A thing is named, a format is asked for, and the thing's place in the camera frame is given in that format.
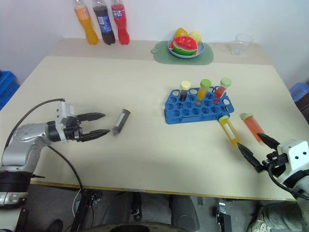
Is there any cola bottle, blue label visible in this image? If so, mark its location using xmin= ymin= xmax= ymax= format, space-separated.
xmin=92 ymin=0 xmax=116 ymax=45

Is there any orange soda bottle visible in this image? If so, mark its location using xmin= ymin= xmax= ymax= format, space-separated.
xmin=73 ymin=0 xmax=100 ymax=46

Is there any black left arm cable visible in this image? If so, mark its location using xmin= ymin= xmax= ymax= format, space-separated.
xmin=3 ymin=98 xmax=83 ymax=191

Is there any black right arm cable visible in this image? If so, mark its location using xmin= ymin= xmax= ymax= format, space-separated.
xmin=267 ymin=161 xmax=306 ymax=200

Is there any red-orange liquid tube, green cap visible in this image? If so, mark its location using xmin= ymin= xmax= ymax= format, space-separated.
xmin=241 ymin=113 xmax=267 ymax=145

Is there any orange liquid tube, green cap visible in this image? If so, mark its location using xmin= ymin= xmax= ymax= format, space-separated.
xmin=196 ymin=79 xmax=212 ymax=101

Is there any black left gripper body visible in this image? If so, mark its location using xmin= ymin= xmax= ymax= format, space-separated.
xmin=63 ymin=116 xmax=84 ymax=143

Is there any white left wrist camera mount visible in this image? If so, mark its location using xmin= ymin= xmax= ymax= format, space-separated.
xmin=54 ymin=101 xmax=77 ymax=129

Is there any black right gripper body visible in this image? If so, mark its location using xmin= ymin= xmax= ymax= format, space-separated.
xmin=262 ymin=151 xmax=289 ymax=177

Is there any toy watermelon slice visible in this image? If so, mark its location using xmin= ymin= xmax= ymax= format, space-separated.
xmin=172 ymin=36 xmax=199 ymax=56

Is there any grey knit shoe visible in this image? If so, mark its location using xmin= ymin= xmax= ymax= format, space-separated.
xmin=248 ymin=202 xmax=304 ymax=232

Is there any red soda bottle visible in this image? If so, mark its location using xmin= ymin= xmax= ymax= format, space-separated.
xmin=111 ymin=0 xmax=130 ymax=45

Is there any blue test tube rack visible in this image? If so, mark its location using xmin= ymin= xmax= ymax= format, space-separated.
xmin=165 ymin=86 xmax=235 ymax=125

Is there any black metal stand frame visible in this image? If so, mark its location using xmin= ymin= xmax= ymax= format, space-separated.
xmin=71 ymin=188 xmax=105 ymax=232

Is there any black box device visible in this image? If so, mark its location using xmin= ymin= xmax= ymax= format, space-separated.
xmin=215 ymin=199 xmax=233 ymax=232

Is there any blue plastic crate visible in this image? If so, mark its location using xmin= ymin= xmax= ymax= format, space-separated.
xmin=0 ymin=70 xmax=20 ymax=111

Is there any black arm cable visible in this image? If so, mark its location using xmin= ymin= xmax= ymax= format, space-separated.
xmin=3 ymin=98 xmax=83 ymax=191
xmin=267 ymin=161 xmax=306 ymax=200

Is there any yellow toy pear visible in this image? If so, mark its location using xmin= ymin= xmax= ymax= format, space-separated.
xmin=174 ymin=27 xmax=190 ymax=39

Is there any clear plastic cup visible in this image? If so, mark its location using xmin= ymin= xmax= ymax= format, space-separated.
xmin=230 ymin=34 xmax=254 ymax=57

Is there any green silicone mat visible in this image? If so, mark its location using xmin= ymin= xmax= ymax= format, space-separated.
xmin=151 ymin=40 xmax=214 ymax=65

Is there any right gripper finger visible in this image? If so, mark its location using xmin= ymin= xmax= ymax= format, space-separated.
xmin=237 ymin=142 xmax=265 ymax=174
xmin=256 ymin=132 xmax=281 ymax=152

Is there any blue plastic stool stack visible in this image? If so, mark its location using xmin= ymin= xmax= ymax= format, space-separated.
xmin=289 ymin=82 xmax=309 ymax=102

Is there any yellow-orange liquid tube, green cap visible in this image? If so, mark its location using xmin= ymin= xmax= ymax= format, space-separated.
xmin=218 ymin=115 xmax=243 ymax=148

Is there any pale yellow toy fruit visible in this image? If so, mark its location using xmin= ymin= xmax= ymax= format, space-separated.
xmin=187 ymin=30 xmax=202 ymax=45

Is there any grey rounded shape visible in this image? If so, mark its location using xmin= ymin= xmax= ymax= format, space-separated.
xmin=169 ymin=194 xmax=201 ymax=232

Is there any dark liquid tube, yellow cap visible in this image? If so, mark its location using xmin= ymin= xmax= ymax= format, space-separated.
xmin=178 ymin=81 xmax=192 ymax=102

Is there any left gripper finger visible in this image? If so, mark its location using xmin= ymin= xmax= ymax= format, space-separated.
xmin=77 ymin=112 xmax=106 ymax=122
xmin=79 ymin=129 xmax=111 ymax=143

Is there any red liquid tube, green cap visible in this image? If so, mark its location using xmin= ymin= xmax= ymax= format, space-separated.
xmin=214 ymin=77 xmax=232 ymax=99

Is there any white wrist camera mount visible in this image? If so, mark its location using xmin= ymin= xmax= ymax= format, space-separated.
xmin=276 ymin=139 xmax=309 ymax=188
xmin=54 ymin=101 xmax=77 ymax=129

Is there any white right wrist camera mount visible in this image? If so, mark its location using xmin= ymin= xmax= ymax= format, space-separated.
xmin=276 ymin=139 xmax=309 ymax=188

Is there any light blue plate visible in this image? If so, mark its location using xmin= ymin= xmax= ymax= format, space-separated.
xmin=168 ymin=38 xmax=205 ymax=59

